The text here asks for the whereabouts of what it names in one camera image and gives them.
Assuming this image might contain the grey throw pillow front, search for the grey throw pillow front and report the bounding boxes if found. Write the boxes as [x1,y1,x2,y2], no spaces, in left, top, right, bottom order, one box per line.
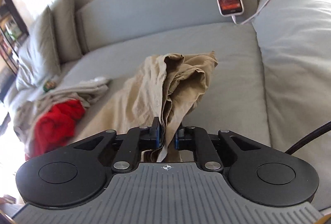
[16,7,61,91]

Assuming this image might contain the light beige garment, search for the light beige garment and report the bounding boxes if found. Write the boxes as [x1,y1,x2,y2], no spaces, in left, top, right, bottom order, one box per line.
[13,77,110,155]

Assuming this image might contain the small round green fan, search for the small round green fan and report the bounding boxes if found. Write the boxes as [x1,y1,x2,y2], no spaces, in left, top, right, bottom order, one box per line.
[43,75,59,93]

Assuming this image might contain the beige khaki pants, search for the beige khaki pants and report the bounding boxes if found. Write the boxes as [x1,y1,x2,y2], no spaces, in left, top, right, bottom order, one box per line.
[75,51,218,162]

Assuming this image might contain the white charging cable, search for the white charging cable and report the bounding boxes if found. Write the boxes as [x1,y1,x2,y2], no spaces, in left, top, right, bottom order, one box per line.
[231,0,331,26]

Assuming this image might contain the black cable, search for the black cable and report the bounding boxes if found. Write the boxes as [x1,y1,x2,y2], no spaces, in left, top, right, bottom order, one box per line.
[284,120,331,155]

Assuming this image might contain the grey throw pillow rear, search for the grey throw pillow rear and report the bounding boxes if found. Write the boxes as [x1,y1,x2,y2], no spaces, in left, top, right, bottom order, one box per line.
[50,0,83,64]

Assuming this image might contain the dark wooden bookshelf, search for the dark wooden bookshelf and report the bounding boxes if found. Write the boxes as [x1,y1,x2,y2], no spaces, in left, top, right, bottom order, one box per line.
[1,0,29,101]

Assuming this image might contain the grey sofa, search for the grey sofa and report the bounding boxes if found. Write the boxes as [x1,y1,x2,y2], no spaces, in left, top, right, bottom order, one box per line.
[4,0,331,212]

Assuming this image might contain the grey throw pillow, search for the grey throw pillow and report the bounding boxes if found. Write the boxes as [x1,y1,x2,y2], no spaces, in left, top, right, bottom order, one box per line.
[50,0,83,64]
[16,7,61,91]

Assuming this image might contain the red garment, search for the red garment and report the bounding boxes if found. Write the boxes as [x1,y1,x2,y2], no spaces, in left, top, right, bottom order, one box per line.
[25,99,85,160]

